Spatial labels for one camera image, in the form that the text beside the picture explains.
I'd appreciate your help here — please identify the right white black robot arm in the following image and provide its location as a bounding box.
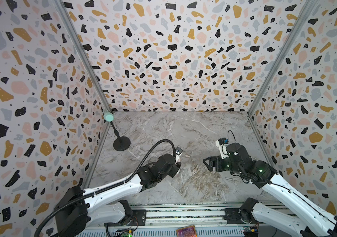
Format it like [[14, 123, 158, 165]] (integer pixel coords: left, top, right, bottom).
[[203, 138, 337, 237]]

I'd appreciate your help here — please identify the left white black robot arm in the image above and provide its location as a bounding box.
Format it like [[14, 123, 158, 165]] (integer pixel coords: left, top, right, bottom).
[[55, 153, 181, 237]]

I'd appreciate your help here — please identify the microphone stand with green ball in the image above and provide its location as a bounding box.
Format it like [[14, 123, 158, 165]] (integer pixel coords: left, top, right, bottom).
[[103, 112, 131, 152]]

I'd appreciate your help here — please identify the small electronics board with leds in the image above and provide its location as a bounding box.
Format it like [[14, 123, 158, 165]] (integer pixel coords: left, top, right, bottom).
[[120, 229, 134, 237]]

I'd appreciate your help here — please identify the pink circuit board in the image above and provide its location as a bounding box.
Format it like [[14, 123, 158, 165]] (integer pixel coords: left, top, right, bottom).
[[176, 225, 197, 237]]

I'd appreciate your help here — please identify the right small electronics board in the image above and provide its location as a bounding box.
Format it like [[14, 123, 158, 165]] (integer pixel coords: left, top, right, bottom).
[[243, 226, 259, 237]]

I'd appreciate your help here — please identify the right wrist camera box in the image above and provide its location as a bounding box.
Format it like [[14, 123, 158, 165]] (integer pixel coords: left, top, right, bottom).
[[215, 137, 228, 160]]

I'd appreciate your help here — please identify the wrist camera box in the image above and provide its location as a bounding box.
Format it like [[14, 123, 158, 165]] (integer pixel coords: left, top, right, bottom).
[[175, 147, 183, 163], [215, 137, 228, 160]]

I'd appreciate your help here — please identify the black corrugated cable conduit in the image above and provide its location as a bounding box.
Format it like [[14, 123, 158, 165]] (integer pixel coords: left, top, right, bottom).
[[33, 139, 175, 237]]

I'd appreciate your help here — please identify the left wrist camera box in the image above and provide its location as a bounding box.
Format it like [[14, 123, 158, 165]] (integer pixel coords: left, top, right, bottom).
[[175, 147, 183, 163]]

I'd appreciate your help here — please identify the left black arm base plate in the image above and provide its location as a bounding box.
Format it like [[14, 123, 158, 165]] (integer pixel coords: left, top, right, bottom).
[[108, 209, 147, 227]]

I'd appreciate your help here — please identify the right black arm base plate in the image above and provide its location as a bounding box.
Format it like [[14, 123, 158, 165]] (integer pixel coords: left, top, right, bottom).
[[223, 208, 257, 224]]

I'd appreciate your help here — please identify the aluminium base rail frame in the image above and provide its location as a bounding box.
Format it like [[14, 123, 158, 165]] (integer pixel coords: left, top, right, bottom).
[[58, 202, 309, 237]]

